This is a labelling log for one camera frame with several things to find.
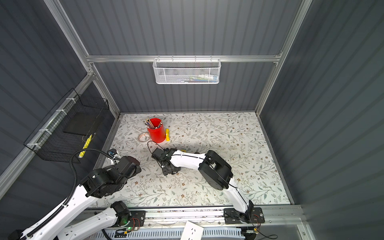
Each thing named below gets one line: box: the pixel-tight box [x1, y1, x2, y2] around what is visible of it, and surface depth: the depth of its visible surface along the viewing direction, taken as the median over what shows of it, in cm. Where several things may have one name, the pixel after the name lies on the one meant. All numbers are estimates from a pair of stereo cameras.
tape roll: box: [138, 132, 150, 143], surface depth 107 cm
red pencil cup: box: [147, 118, 166, 144], surface depth 102 cm
